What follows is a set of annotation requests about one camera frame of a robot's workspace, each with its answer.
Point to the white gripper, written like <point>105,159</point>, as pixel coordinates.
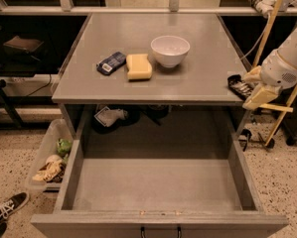
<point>276,71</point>

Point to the black rxbar chocolate wrapper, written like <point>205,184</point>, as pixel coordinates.
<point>239,87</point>

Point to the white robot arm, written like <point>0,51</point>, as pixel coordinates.
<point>289,45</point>

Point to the open grey top drawer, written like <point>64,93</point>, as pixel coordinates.
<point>188,171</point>

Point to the grey cabinet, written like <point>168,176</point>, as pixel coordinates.
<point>201,78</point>

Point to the white power strip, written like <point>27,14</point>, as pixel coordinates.
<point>264,7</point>

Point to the white bowl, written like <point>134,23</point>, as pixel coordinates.
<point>169,51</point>

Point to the yellow sponge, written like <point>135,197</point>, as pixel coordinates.
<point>138,66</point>

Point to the blue snack packet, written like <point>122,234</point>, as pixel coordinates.
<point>111,64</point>

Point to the white packet under cabinet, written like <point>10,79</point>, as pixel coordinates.
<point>107,117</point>

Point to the green item in bin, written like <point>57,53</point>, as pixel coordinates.
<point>63,146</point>

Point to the clear plastic bin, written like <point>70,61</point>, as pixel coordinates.
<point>58,129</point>

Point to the dark box on shelf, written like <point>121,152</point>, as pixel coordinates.
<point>23,50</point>

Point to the black white sneaker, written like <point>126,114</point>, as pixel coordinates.
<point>10,206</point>

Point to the black drawer handle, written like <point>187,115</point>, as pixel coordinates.
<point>160,233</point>

